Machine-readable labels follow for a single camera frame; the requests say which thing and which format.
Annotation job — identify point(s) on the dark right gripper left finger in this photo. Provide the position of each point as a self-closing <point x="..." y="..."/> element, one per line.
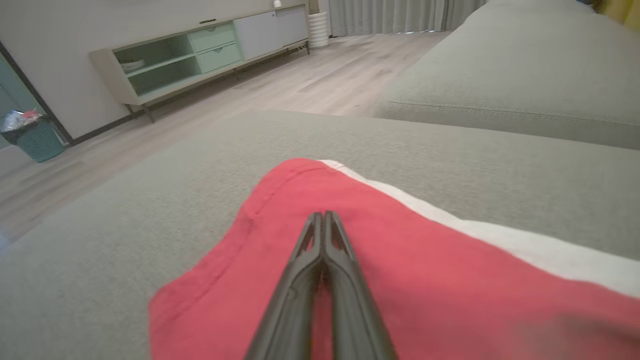
<point x="295" y="300"/>

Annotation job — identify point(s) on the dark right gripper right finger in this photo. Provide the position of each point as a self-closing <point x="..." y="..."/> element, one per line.
<point x="355" y="310"/>

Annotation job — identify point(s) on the red shorts white stripe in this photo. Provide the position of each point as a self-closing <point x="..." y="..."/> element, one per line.
<point x="450" y="290"/>

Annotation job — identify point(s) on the grey sofa chaise cushion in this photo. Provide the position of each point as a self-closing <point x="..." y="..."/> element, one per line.
<point x="150" y="200"/>

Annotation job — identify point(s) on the low TV cabinet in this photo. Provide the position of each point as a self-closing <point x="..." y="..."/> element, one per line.
<point x="220" y="50"/>

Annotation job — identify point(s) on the white ribbed cylinder appliance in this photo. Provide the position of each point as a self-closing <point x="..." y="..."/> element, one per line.
<point x="318" y="30"/>

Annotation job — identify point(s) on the white bowl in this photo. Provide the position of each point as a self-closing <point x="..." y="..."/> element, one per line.
<point x="132" y="65"/>

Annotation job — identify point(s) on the grey sofa seat cushion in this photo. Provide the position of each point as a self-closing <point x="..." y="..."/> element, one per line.
<point x="525" y="75"/>

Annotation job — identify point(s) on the grey curtain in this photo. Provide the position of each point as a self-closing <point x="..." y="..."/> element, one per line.
<point x="390" y="15"/>

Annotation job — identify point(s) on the teal waste basket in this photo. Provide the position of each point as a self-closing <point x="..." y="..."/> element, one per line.
<point x="37" y="142"/>

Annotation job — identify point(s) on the yellow sofa backrest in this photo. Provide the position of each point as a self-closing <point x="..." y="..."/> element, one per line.
<point x="625" y="12"/>

